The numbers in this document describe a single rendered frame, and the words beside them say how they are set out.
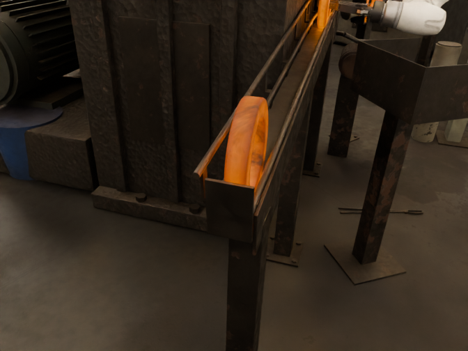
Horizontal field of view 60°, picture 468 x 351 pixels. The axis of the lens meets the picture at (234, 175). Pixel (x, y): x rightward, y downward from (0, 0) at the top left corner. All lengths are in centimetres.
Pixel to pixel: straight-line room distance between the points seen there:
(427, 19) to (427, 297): 93
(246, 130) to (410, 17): 114
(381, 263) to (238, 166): 100
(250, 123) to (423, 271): 108
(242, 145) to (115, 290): 88
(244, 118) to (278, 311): 80
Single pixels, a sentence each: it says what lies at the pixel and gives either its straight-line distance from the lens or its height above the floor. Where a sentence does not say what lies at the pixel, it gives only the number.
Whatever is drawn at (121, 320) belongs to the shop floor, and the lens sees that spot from 127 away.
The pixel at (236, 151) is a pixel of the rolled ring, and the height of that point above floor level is 70.
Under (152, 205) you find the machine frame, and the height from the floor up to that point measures 7.
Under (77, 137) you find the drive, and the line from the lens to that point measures 173.
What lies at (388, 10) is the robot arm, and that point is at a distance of 163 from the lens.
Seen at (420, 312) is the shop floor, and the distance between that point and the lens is 140.
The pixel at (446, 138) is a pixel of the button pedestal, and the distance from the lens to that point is 254.
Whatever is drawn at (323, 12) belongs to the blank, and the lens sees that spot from 160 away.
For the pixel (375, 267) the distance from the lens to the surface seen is 148.
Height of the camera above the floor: 96
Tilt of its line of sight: 31 degrees down
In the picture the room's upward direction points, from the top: 2 degrees clockwise
